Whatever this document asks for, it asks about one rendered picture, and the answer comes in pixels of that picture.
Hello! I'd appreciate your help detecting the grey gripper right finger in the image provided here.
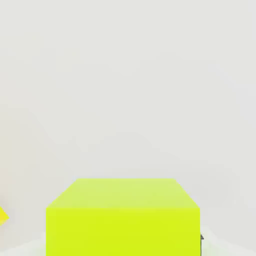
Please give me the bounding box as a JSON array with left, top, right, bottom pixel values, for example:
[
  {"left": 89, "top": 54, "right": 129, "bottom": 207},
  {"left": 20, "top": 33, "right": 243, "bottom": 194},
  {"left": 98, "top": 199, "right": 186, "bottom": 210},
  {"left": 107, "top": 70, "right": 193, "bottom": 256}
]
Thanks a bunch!
[{"left": 200, "top": 225, "right": 256, "bottom": 256}]

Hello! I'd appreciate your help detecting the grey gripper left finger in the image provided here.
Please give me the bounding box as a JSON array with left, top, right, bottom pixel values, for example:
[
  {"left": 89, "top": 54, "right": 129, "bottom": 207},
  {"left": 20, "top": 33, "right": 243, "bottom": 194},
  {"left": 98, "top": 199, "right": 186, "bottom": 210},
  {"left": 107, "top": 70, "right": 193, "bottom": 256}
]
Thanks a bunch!
[{"left": 0, "top": 230, "right": 47, "bottom": 256}]

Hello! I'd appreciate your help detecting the small lime cube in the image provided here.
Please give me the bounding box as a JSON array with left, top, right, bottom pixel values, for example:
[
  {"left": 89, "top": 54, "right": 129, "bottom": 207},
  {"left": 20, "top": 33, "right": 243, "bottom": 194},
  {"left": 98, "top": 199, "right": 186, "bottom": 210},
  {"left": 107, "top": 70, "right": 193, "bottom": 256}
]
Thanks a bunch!
[{"left": 45, "top": 177, "right": 201, "bottom": 256}]

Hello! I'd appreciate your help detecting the small yellow cube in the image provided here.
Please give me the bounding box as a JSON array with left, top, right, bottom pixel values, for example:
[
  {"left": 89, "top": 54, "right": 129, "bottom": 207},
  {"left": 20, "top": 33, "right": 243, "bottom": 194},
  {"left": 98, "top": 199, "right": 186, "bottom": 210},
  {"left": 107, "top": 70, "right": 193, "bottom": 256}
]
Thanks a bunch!
[{"left": 0, "top": 206, "right": 10, "bottom": 227}]

